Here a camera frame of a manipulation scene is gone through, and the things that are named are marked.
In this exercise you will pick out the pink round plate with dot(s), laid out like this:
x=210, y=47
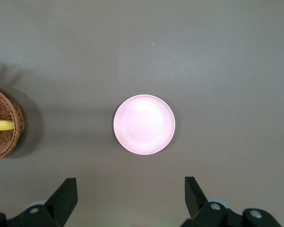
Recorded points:
x=144, y=124

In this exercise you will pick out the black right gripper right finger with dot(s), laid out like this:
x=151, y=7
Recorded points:
x=198, y=208

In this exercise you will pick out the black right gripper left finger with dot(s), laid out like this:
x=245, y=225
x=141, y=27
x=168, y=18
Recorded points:
x=59, y=208

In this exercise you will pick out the brown table mat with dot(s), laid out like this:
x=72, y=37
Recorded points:
x=142, y=47

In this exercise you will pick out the yellow banana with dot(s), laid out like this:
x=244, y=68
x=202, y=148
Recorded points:
x=1, y=125

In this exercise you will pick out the brown wicker basket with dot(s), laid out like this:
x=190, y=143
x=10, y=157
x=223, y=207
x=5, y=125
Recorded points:
x=7, y=144

